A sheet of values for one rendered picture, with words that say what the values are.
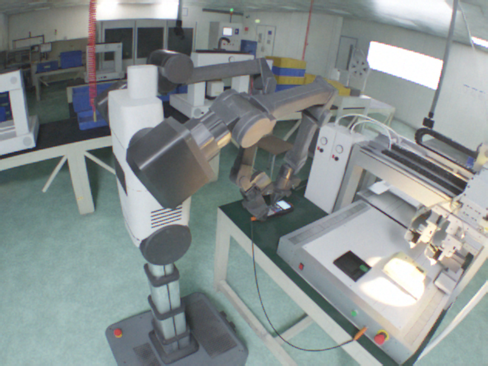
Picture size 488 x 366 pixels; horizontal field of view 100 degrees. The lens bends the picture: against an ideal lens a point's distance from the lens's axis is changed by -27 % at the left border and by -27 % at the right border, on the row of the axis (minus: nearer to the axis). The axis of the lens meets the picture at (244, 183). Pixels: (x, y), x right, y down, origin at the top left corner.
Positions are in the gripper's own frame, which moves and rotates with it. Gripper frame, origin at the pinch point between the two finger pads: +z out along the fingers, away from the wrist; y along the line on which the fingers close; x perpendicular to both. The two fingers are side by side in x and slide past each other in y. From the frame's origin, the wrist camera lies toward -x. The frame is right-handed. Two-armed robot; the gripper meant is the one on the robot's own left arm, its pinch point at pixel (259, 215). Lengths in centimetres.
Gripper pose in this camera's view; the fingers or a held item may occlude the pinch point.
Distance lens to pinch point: 124.9
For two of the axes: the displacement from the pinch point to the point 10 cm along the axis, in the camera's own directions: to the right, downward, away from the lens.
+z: 3.1, 6.3, 7.1
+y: -5.8, -4.7, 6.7
